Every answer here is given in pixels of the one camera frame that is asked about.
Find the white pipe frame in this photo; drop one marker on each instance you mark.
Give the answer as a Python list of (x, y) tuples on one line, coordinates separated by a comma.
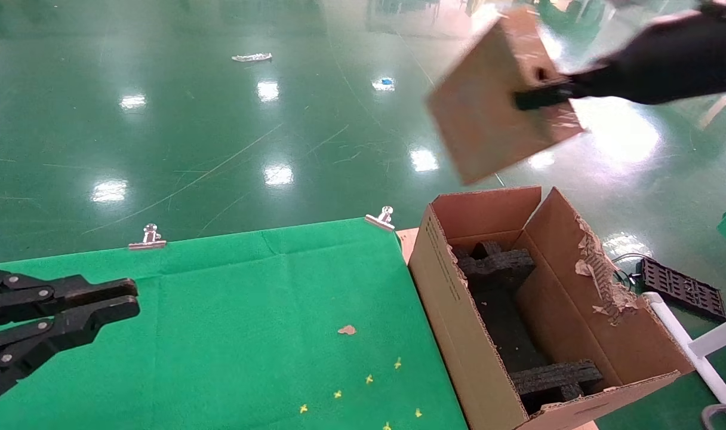
[(721, 335)]

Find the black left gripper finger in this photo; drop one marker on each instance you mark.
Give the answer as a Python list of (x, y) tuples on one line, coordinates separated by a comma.
[(52, 337), (40, 292)]

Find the small cardboard scrap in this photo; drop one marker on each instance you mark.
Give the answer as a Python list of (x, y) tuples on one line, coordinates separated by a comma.
[(347, 329)]

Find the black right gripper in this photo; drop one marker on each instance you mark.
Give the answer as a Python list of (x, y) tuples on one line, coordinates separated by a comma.
[(679, 57)]

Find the small brown cardboard box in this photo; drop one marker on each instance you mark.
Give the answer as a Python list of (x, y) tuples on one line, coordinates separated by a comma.
[(488, 119)]

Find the black plastic grid tray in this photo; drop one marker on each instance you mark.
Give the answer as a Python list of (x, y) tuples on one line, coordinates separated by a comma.
[(682, 289)]

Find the black foam bottom pad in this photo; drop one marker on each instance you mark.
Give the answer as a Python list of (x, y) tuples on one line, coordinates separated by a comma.
[(512, 334)]

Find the large open cardboard carton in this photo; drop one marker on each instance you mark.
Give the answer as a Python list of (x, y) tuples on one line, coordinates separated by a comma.
[(458, 310)]

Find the silver binder clip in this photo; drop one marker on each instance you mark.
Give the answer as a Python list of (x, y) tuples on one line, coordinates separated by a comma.
[(381, 220), (148, 239)]

